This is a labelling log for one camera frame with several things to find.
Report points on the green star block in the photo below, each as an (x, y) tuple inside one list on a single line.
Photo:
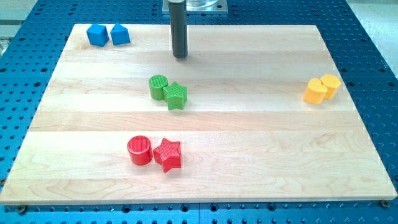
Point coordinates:
[(175, 95)]

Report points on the green cylinder block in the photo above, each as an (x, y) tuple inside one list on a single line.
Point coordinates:
[(156, 85)]

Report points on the red star block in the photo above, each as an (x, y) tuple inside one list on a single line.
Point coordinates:
[(168, 155)]

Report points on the wooden board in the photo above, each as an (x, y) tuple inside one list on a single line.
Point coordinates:
[(245, 133)]

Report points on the red cylinder block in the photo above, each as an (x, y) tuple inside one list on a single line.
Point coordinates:
[(140, 150)]

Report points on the blue pentagon block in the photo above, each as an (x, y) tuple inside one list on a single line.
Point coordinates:
[(120, 35)]

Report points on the yellow heart block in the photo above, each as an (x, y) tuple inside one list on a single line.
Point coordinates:
[(315, 91)]

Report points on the blue cube block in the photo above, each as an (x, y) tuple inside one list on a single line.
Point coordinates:
[(97, 35)]

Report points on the yellow hexagon block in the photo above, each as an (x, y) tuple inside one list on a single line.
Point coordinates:
[(332, 83)]

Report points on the blue perforated table plate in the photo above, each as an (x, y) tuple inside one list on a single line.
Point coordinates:
[(30, 59)]

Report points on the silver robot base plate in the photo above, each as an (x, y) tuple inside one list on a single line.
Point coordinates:
[(199, 6)]

